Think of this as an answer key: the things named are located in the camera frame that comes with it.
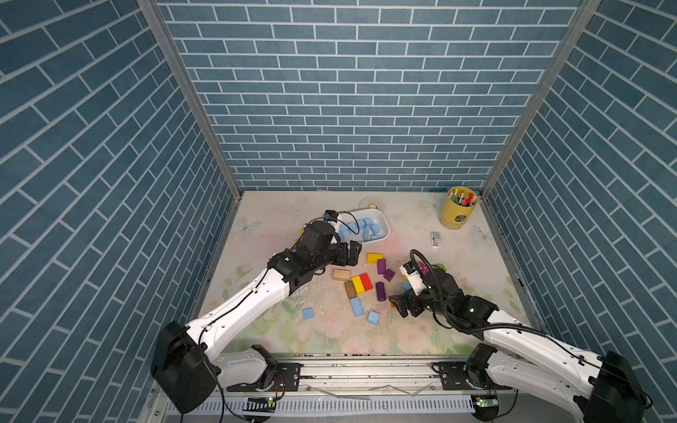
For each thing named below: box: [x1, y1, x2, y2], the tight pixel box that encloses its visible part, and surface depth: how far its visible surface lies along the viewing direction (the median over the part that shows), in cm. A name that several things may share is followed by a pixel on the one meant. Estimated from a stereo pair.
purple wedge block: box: [377, 259, 387, 275], surface depth 98 cm
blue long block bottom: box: [349, 296, 365, 318], surface depth 88 cm
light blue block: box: [363, 216, 381, 242], surface depth 108 cm
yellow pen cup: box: [440, 185, 479, 231], surface depth 104 cm
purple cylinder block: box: [375, 281, 387, 302], surface depth 91 cm
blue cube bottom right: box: [368, 310, 380, 325], surface depth 84 cm
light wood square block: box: [332, 268, 351, 282], surface depth 95 cm
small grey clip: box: [431, 230, 442, 248], surface depth 104 cm
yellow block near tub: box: [366, 252, 385, 265], surface depth 99 cm
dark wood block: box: [343, 280, 358, 300], surface depth 92 cm
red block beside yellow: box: [359, 272, 374, 291], surface depth 95 cm
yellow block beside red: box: [351, 274, 365, 295], surface depth 93 cm
